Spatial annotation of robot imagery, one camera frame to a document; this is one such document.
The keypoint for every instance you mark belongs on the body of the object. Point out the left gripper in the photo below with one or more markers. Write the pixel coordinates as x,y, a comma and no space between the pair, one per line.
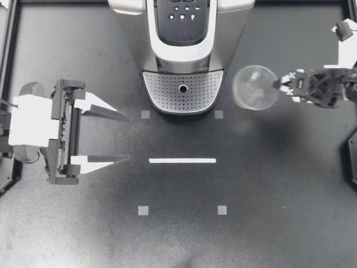
62,131

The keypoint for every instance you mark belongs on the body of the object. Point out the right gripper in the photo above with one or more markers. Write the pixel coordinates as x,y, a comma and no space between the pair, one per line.
320,86

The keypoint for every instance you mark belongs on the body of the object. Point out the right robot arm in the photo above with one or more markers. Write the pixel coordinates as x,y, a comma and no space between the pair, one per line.
352,86

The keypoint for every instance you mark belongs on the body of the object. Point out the silver and black coffee machine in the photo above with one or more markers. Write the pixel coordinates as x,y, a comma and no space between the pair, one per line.
181,69

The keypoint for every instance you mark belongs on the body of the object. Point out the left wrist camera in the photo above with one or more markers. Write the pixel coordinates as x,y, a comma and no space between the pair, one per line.
30,120

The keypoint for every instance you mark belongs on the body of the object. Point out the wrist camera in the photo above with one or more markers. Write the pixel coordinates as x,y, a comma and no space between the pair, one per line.
347,47
30,120

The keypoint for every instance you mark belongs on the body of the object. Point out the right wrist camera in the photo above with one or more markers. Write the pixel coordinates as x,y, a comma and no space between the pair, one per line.
347,47

